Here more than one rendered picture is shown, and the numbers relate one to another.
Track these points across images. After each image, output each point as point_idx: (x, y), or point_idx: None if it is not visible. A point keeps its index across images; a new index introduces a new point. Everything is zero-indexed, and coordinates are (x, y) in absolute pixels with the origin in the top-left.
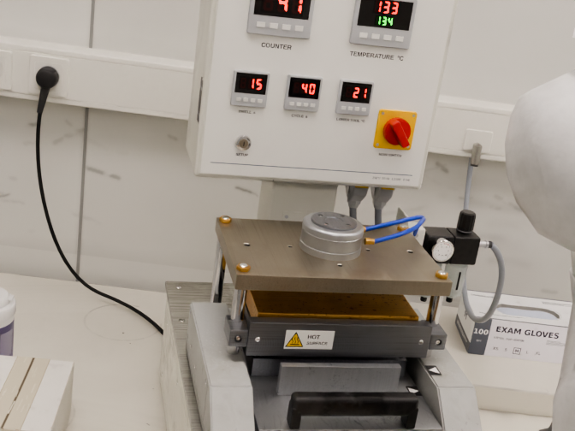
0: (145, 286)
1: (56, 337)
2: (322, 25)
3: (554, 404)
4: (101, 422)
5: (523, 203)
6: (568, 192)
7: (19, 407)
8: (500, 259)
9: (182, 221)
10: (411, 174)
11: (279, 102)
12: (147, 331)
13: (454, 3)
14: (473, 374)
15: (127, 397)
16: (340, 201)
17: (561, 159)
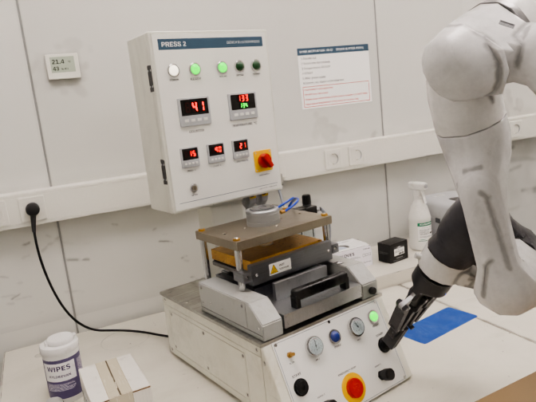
0: (122, 320)
1: (92, 360)
2: (215, 114)
3: (460, 194)
4: (157, 384)
5: (450, 83)
6: (475, 65)
7: (120, 383)
8: None
9: (133, 272)
10: (277, 182)
11: (206, 160)
12: (143, 337)
13: (271, 89)
14: None
15: (161, 368)
16: None
17: (467, 53)
